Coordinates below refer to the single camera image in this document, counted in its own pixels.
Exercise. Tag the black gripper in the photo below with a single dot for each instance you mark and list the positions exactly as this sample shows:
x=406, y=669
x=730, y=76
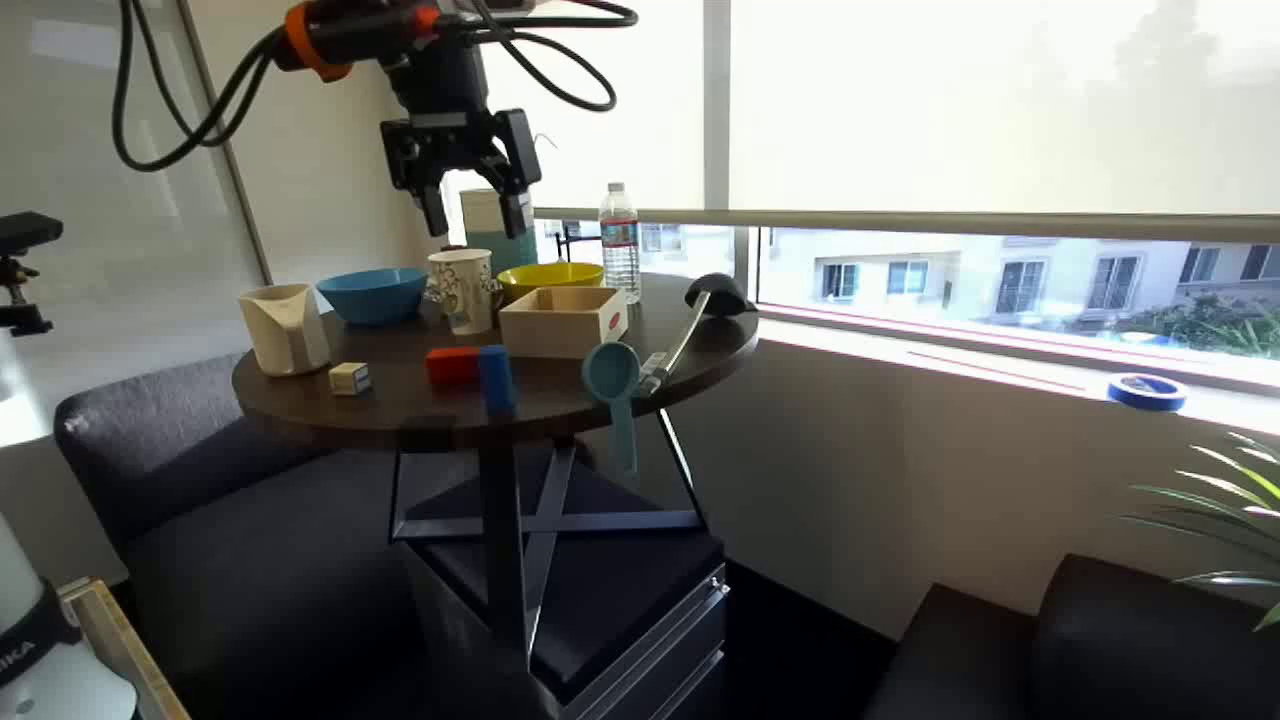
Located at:
x=451, y=124

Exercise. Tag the white ceramic mug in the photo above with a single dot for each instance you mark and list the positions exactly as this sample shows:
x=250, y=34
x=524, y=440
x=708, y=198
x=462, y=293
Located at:
x=285, y=328

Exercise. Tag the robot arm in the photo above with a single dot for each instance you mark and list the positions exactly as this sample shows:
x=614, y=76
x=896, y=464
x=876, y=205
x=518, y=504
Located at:
x=339, y=34

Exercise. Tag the white teal tall container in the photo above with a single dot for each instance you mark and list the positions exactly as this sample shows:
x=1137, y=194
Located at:
x=485, y=231

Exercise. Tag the yellow bowl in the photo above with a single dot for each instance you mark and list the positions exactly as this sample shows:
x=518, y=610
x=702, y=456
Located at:
x=561, y=274

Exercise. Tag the blue plastic bowl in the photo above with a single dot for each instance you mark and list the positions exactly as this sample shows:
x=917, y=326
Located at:
x=373, y=299

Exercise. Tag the wooden box tray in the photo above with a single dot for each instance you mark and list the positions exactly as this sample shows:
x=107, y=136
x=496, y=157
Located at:
x=561, y=323

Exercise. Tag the clear water bottle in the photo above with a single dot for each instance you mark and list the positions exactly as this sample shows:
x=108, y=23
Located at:
x=616, y=238

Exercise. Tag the red block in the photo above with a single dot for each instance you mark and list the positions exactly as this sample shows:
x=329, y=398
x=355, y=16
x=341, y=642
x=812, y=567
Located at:
x=455, y=366

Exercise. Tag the blue block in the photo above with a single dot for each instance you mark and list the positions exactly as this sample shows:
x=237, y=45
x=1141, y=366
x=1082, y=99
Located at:
x=496, y=381

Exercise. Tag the round wooden table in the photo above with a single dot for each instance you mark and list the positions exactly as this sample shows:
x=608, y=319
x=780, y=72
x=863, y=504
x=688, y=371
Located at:
x=406, y=415

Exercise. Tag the small cream cube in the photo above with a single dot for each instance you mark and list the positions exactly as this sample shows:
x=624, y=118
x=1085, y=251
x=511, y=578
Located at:
x=350, y=379

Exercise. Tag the teal measuring scoop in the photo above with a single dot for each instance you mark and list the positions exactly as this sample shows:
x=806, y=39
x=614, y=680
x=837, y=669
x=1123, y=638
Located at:
x=608, y=373

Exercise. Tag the black ladle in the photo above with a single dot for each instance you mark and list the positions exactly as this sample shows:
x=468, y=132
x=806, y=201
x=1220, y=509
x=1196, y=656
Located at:
x=708, y=299

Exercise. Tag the black sofa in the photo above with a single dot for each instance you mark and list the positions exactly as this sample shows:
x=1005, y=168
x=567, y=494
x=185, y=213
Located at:
x=257, y=567

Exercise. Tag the white device with black band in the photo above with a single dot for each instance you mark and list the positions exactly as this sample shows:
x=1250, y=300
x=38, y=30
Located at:
x=45, y=661

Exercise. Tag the blue tape roll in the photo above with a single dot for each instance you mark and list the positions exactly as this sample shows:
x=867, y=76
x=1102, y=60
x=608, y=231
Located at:
x=1146, y=392

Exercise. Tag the black armchair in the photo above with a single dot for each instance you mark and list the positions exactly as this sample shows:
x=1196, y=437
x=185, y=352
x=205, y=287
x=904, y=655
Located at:
x=1104, y=646

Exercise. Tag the green plant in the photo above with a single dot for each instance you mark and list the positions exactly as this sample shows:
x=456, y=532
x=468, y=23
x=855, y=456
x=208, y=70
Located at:
x=1233, y=502

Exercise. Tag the black camera stand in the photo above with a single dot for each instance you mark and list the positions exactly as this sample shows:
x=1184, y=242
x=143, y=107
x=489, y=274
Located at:
x=17, y=238

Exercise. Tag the wooden frame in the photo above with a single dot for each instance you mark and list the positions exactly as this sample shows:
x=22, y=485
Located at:
x=114, y=638

